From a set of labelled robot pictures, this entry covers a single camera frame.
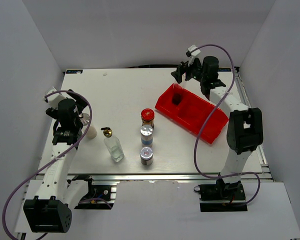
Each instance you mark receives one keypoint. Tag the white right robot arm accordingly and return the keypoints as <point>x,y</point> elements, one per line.
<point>245,125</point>

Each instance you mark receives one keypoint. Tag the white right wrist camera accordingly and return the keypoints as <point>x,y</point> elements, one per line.
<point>192,53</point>

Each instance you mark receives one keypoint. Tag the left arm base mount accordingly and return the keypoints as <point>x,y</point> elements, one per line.
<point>94,195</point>

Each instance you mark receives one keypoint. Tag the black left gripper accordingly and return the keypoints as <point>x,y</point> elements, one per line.
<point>80,104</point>

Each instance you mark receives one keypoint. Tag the blue table logo sticker left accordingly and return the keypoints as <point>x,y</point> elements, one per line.
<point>74,71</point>

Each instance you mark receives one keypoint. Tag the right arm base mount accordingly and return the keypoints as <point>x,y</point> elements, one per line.
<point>221,197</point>

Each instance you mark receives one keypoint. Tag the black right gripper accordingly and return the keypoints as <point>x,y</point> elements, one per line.
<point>185,68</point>

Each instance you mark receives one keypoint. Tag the red lid sauce jar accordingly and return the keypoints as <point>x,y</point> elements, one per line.
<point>147,116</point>

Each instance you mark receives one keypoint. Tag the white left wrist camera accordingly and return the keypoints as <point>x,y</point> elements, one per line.
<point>54,99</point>

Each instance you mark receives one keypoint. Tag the white shaker silver lid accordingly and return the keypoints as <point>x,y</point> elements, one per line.
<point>88,126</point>

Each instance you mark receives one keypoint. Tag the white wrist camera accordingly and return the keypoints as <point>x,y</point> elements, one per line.
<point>192,53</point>
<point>54,99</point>

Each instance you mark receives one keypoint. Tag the glass oil bottle gold cap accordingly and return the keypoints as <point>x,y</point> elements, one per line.
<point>112,144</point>

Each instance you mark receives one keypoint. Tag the blue table logo sticker right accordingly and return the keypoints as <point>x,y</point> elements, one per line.
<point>224,70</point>

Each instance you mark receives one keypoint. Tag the red plastic divided bin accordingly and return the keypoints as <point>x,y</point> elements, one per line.
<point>191,111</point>

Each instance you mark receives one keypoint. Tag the dark spice jar silver lid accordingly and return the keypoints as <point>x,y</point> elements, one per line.
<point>146,156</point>

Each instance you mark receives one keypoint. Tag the blue table logo sticker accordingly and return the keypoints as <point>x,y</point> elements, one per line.
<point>224,70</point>
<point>74,71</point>

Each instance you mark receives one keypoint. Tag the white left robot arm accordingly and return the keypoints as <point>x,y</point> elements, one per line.
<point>50,210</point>

